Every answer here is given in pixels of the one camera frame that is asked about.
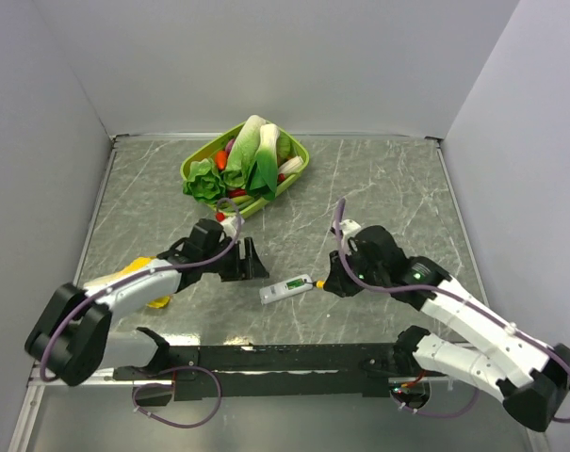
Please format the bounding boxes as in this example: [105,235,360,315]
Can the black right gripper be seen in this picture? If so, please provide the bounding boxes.
[324,244,387,297]

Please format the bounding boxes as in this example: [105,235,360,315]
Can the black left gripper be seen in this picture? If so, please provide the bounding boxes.
[202,236,269,282]

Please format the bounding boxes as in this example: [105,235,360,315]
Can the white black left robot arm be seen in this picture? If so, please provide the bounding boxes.
[24,216,269,386]

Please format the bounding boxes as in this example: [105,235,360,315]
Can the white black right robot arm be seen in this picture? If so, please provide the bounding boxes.
[322,220,570,432]

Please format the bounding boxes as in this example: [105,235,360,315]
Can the red chili pepper toy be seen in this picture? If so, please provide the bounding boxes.
[227,173,286,199]

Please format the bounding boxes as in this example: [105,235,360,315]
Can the dark green bok choy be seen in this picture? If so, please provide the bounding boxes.
[246,123,280,202]

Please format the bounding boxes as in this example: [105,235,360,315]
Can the light green plastic basket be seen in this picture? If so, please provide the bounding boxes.
[180,115,310,218]

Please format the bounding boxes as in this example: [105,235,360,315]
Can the yellow napa cabbage toy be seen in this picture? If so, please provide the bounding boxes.
[82,255,172,311]

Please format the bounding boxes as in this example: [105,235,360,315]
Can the green lettuce toy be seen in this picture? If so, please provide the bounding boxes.
[183,158,226,204]

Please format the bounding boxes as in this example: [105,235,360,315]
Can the orange carrot toy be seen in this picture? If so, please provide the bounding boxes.
[214,150,229,171]

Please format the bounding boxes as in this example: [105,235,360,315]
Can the light green cabbage toy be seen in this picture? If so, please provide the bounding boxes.
[222,115,268,188]

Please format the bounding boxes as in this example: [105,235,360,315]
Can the purple onion toy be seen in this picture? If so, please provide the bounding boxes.
[224,138,236,153]

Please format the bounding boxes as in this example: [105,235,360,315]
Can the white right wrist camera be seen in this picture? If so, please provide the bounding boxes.
[330,219,362,253]

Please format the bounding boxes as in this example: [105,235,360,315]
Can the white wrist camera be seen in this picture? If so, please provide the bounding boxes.
[330,219,362,253]
[215,212,245,238]

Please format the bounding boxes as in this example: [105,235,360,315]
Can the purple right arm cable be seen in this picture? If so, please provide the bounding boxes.
[334,197,570,423]

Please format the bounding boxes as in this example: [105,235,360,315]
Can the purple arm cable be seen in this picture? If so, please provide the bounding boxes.
[38,197,245,383]
[334,197,570,423]

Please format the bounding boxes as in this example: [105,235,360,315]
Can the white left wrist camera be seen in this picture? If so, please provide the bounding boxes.
[215,212,245,238]

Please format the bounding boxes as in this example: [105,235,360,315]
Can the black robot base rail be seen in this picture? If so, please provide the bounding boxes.
[113,343,422,401]

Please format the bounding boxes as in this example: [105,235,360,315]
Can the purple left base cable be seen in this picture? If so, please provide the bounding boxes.
[131,365,222,429]

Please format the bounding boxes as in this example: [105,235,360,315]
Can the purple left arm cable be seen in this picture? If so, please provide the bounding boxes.
[38,197,245,383]

